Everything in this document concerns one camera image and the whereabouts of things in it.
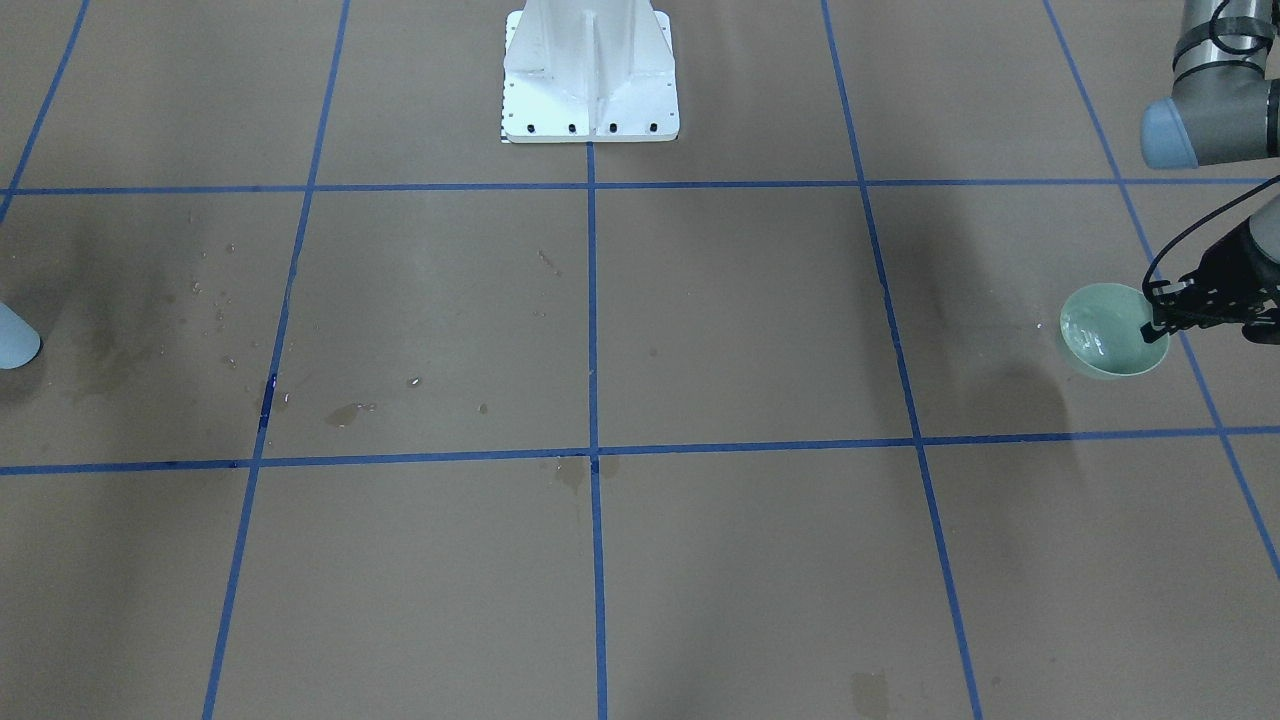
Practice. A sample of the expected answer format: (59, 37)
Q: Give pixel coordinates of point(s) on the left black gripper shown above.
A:
(1236, 270)

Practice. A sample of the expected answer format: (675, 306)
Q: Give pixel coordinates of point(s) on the mint green ceramic bowl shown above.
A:
(1099, 333)

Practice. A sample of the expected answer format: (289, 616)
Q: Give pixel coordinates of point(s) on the light blue paper cup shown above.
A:
(20, 342)

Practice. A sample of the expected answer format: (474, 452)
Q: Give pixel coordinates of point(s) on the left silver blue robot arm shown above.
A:
(1222, 109)

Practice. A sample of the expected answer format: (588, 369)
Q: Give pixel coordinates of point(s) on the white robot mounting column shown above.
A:
(589, 72)

